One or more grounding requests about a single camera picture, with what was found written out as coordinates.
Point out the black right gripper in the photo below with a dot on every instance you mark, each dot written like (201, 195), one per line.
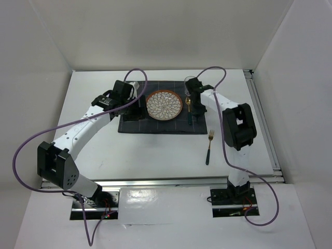
(201, 111)

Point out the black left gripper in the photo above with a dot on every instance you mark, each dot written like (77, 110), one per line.
(139, 113)

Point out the gold spoon green handle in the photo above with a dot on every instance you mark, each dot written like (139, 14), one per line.
(188, 103)

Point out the dark checked cloth placemat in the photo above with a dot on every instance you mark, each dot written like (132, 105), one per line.
(178, 125)

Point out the floral patterned ceramic plate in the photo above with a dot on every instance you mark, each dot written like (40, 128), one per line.
(164, 105)

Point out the gold fork green handle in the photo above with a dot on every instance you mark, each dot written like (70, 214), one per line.
(210, 137)

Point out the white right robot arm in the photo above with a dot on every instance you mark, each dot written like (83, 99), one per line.
(239, 131)

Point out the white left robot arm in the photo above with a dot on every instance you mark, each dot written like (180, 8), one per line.
(56, 160)

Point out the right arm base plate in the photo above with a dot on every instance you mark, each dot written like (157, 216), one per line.
(224, 206)

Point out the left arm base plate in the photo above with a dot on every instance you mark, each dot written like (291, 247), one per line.
(107, 207)

